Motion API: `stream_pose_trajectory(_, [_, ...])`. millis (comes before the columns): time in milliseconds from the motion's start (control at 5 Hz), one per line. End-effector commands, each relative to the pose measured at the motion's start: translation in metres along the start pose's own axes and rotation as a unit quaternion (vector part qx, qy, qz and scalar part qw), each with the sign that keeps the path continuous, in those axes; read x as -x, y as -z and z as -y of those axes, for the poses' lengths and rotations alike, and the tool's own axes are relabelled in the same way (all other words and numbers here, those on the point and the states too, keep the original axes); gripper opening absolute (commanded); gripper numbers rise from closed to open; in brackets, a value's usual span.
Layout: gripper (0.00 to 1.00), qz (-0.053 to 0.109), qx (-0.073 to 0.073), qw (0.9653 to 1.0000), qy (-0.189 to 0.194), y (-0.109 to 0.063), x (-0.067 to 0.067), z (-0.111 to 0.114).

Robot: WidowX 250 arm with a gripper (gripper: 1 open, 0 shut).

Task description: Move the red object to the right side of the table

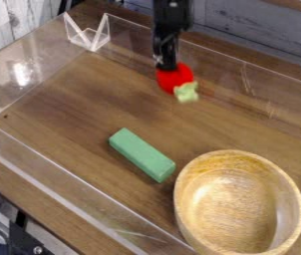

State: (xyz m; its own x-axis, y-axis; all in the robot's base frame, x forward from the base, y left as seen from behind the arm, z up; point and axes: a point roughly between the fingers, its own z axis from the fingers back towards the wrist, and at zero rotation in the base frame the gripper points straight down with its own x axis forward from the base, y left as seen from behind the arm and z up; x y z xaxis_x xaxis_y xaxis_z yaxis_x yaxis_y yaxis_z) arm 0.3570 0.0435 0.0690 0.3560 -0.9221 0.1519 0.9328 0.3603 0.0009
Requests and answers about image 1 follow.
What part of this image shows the red plush strawberry toy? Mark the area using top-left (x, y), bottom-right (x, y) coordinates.
top-left (155, 63), bottom-right (197, 104)

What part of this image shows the green rectangular block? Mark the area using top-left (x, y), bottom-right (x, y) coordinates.
top-left (108, 127), bottom-right (175, 183)

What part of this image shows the clear acrylic corner bracket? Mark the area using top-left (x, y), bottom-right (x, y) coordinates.
top-left (62, 13), bottom-right (111, 52)

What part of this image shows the black clamp with bolt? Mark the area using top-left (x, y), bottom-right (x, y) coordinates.
top-left (9, 222), bottom-right (54, 255)

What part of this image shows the clear acrylic front wall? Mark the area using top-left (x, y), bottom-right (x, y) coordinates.
top-left (0, 129), bottom-right (193, 255)

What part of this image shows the wooden oval bowl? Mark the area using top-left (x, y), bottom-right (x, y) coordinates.
top-left (172, 149), bottom-right (301, 255)

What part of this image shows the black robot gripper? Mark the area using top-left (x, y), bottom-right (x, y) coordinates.
top-left (152, 0), bottom-right (192, 71)

